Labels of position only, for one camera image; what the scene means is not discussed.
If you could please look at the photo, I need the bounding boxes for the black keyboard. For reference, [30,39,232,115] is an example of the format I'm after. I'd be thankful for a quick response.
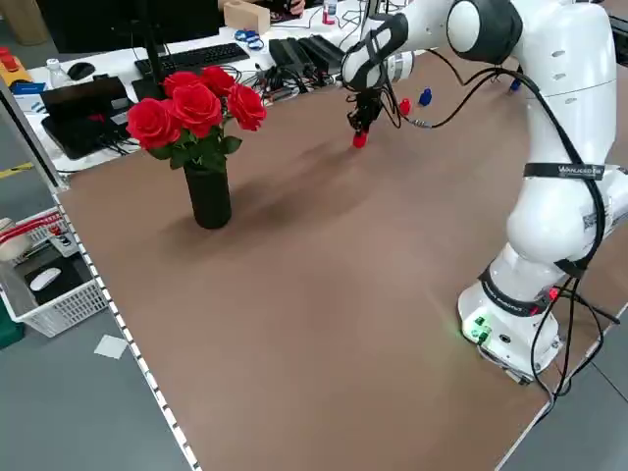
[134,42,252,76]

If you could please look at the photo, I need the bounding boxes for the wooden block holder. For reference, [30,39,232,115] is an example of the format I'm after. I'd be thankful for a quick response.
[224,0,272,35]

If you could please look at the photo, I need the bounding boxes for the aluminium table edge rail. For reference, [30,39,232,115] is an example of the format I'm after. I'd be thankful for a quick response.
[52,190,202,471]

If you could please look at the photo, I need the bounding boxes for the clear water bottle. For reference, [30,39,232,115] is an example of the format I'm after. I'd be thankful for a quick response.
[46,57,70,89]

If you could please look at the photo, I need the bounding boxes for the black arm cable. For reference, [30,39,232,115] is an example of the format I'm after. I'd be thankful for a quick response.
[382,46,620,398]

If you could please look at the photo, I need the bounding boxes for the black cylindrical vase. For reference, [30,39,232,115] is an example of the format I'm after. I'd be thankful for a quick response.
[183,164,233,230]

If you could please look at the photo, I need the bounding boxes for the red rose bouquet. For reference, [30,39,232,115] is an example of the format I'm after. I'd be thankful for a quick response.
[126,66,269,171]

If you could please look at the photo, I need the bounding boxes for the white plastic basket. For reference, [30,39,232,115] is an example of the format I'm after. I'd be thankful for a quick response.
[0,239,109,339]

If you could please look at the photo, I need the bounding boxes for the white computer mouse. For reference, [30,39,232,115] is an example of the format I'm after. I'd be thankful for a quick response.
[29,268,63,291]

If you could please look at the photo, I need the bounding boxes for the white paper sheet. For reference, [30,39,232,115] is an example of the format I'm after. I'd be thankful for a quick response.
[93,335,130,361]

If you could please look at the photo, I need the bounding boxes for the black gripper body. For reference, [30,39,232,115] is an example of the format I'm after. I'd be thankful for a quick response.
[346,87,384,124]

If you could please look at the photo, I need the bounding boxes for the black computer monitor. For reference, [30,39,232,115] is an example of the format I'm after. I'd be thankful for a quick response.
[36,0,225,99]

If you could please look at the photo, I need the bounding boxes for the black power supply units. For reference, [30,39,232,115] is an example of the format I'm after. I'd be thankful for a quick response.
[268,36,344,75]

